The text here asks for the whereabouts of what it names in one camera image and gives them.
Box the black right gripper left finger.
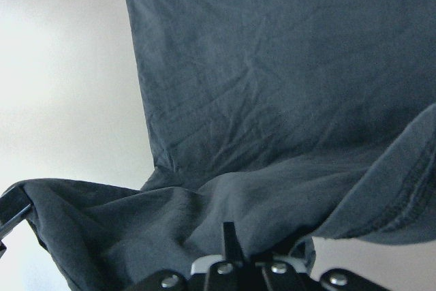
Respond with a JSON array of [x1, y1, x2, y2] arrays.
[[204, 222, 245, 291]]

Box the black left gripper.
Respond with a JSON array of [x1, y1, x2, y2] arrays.
[[0, 187, 33, 257]]

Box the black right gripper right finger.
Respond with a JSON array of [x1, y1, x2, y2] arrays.
[[253, 254, 307, 291]]

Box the black t-shirt with print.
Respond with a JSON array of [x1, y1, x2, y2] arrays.
[[21, 0, 435, 290]]

